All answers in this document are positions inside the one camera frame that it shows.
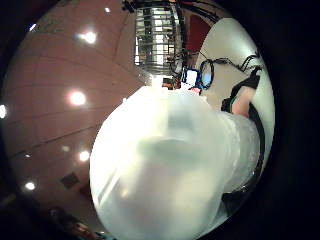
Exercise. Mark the blue lit screen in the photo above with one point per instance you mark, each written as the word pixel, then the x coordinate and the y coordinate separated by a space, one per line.
pixel 195 77

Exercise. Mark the metal grid window frame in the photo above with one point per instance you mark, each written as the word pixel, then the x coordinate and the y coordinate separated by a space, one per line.
pixel 156 36

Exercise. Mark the group of ceiling spot lamps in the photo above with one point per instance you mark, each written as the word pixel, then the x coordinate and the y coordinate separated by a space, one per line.
pixel 77 98

